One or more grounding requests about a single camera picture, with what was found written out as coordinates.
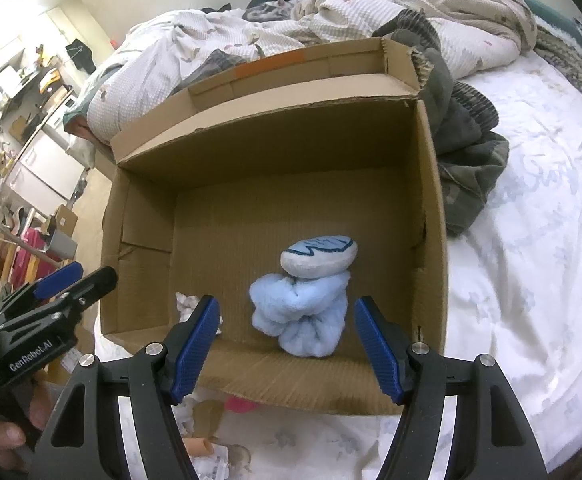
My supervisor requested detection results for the blue shark plush toy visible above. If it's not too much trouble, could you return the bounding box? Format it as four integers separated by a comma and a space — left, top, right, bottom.
248, 234, 360, 359

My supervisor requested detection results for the grey green camouflage blanket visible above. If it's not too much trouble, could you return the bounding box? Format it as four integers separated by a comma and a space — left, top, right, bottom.
180, 7, 510, 239

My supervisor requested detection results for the brown cardboard box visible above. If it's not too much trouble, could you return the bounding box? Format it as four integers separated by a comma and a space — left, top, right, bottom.
100, 36, 449, 417

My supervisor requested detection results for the person's left hand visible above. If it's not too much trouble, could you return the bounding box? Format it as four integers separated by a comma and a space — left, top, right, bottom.
0, 380, 56, 476

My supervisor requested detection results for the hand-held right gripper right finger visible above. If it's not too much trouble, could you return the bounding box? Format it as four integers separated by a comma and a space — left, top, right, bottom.
353, 295, 554, 480

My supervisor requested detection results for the black hanging garment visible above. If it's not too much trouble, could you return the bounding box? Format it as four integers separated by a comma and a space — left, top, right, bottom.
66, 38, 97, 74

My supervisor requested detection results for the pink suitcase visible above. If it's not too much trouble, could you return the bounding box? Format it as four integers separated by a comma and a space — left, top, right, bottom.
11, 227, 54, 287

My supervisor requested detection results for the small cardboard box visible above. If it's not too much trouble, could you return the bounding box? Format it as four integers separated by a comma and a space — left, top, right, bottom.
51, 204, 79, 234

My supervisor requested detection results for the grey bin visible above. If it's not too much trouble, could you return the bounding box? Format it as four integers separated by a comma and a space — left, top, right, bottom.
46, 232, 78, 262

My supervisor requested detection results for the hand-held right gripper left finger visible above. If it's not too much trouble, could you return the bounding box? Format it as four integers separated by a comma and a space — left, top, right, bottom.
31, 295, 222, 480

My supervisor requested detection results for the black white patterned blanket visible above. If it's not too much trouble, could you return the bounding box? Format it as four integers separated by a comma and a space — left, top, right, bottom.
535, 16, 582, 132

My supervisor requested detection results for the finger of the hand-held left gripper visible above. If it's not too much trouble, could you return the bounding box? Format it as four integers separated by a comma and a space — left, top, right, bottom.
0, 266, 119, 335
0, 261, 84, 320

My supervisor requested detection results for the cluttered kitchen counter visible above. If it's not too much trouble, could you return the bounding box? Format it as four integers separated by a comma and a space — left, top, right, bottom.
0, 42, 79, 146

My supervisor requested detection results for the white kitchen cabinet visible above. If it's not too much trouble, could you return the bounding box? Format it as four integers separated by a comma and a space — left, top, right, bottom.
7, 131, 86, 202

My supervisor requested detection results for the white printed duvet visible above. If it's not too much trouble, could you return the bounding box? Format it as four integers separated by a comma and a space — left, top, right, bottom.
63, 0, 539, 147

